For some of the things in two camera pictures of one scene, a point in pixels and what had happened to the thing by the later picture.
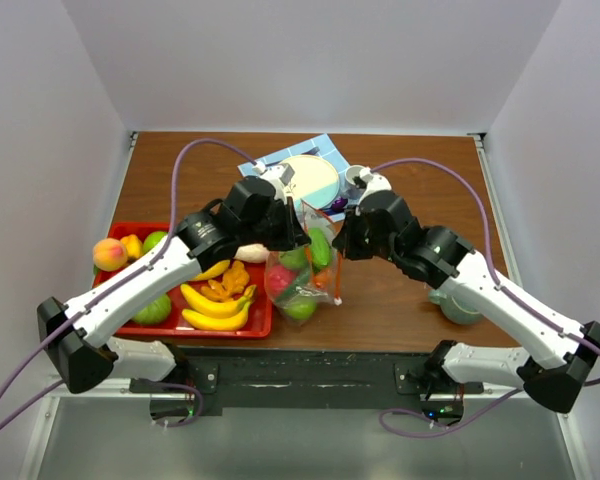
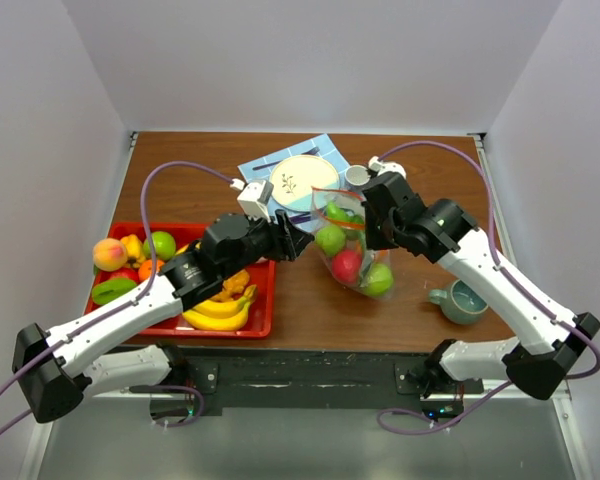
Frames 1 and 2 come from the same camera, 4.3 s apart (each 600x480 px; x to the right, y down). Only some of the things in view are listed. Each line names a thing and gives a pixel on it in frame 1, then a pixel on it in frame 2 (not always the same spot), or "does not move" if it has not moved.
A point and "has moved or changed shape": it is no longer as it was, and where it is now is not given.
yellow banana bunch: (221, 316) does not move
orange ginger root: (233, 281) does not move
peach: (110, 254) does not move
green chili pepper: (298, 282) has moved or changed shape
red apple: (278, 278) to (346, 266)
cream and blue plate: (314, 180) does not move
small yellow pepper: (133, 245) does not move
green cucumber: (321, 248) to (335, 212)
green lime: (300, 309) to (378, 279)
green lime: (294, 259) to (330, 239)
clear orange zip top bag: (299, 278) to (341, 239)
